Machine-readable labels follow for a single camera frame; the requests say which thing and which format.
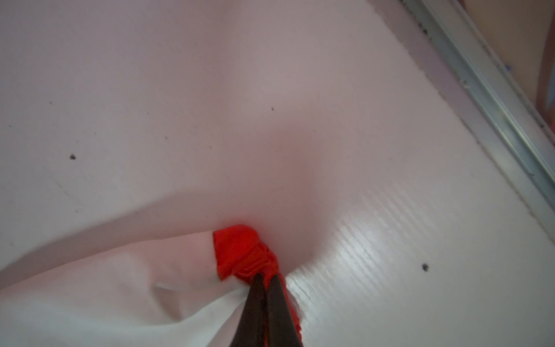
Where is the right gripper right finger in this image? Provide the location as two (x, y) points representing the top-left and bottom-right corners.
(266, 275), (302, 347)

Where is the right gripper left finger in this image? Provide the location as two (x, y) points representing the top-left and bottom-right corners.
(230, 274), (266, 347)

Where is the rainbow kids hooded jacket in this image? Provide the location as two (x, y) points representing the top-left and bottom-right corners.
(1, 225), (302, 346)

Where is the aluminium cage frame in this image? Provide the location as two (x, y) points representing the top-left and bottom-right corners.
(402, 1), (554, 206)

